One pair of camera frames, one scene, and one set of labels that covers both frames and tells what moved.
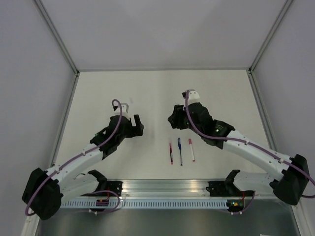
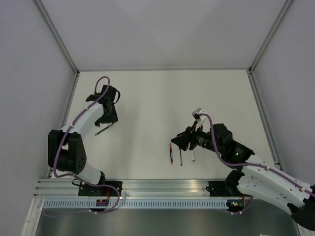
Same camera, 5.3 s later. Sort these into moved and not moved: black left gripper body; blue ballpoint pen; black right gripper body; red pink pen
Moved: black right gripper body; black left gripper body
Not moved: blue ballpoint pen; red pink pen
